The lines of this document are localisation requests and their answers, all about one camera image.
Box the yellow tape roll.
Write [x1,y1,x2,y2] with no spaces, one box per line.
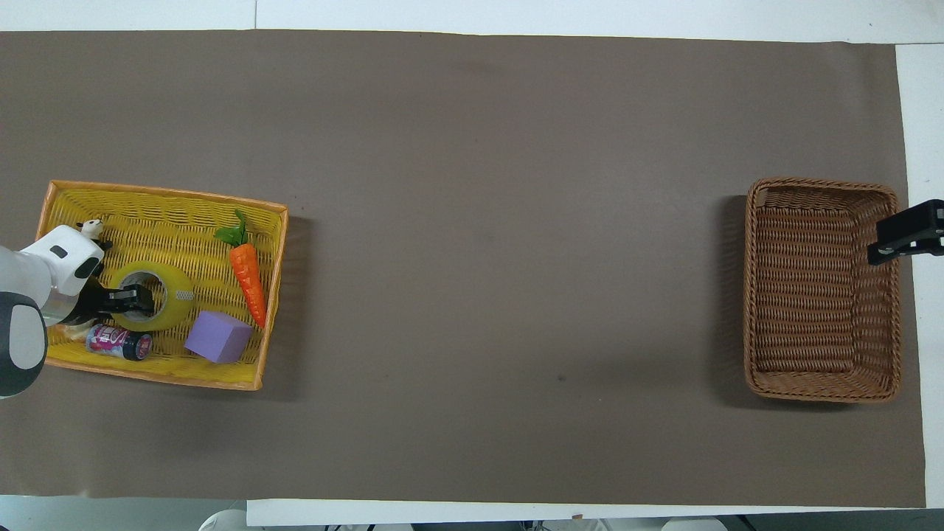
[108,262,197,333]

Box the yellow woven basket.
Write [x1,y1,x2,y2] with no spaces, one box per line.
[35,180,289,392]

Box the purple foam block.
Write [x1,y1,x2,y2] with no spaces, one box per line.
[184,310,254,365]

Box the small pink drink can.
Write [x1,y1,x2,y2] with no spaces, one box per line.
[85,324,154,362]

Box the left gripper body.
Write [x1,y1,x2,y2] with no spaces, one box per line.
[72,280,114,327]

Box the brown wicker basket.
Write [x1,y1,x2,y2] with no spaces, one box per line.
[742,176,903,404]

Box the black and white animal figurine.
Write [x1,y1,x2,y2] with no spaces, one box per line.
[75,218,114,252]

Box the orange toy carrot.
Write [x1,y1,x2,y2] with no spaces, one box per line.
[215,209,268,330]

